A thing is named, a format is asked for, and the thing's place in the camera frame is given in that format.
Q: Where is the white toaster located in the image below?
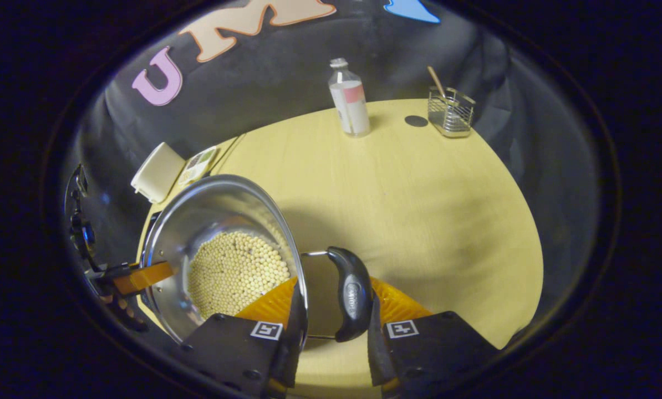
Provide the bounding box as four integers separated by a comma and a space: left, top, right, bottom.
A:
130, 142, 186, 204

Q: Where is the clear bottle with pink label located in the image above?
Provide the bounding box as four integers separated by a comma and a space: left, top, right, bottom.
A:
328, 58, 371, 138

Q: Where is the black power cable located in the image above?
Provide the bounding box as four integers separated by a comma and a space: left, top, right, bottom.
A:
209, 133, 248, 177

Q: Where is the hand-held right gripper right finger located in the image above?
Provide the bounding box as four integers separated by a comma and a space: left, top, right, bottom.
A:
366, 276, 501, 399

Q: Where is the white divided snack tray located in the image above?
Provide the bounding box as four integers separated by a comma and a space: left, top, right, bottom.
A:
177, 145, 218, 186

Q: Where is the pile of soybeans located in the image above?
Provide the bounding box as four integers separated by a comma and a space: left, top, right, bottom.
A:
187, 231, 291, 320

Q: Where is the wooden stick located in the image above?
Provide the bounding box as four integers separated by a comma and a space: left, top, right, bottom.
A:
426, 66, 448, 100

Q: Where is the metal wire holder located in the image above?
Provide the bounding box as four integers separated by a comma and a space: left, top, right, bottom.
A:
427, 86, 476, 139

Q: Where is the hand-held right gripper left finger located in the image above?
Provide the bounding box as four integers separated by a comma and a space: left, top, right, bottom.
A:
173, 276, 309, 399

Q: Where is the stainless steel pot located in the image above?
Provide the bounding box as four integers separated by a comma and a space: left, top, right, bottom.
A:
140, 175, 374, 344

